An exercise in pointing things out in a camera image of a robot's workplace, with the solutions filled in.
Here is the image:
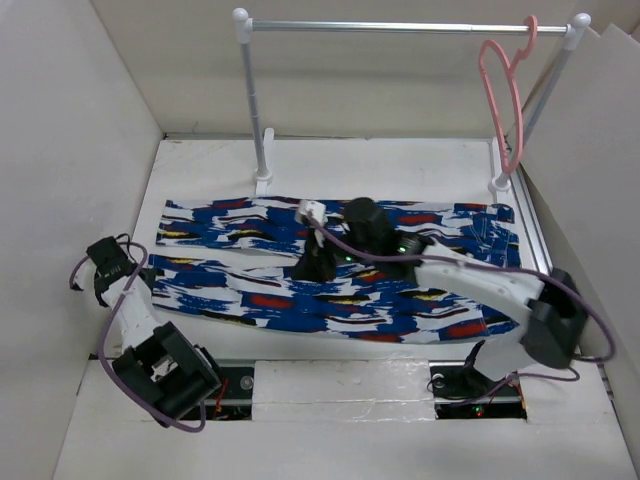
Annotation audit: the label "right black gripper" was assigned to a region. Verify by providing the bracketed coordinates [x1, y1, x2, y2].
[290, 223, 378, 284]

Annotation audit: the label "blue patterned trousers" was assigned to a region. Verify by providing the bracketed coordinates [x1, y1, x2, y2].
[149, 196, 521, 344]

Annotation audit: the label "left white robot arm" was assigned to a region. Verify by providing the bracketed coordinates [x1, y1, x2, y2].
[69, 234, 224, 433]

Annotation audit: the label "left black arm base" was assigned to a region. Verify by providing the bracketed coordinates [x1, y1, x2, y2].
[204, 361, 255, 421]

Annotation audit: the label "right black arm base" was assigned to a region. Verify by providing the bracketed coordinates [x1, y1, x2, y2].
[426, 341, 527, 420]

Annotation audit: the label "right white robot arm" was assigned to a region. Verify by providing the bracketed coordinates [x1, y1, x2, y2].
[291, 197, 588, 394]

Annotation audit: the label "pink plastic hanger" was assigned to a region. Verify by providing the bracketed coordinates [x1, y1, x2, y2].
[477, 14, 539, 175]

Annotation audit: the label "white clothes rack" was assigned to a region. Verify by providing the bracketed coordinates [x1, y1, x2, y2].
[232, 6, 592, 201]

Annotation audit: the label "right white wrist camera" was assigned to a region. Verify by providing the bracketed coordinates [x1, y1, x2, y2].
[295, 200, 327, 226]

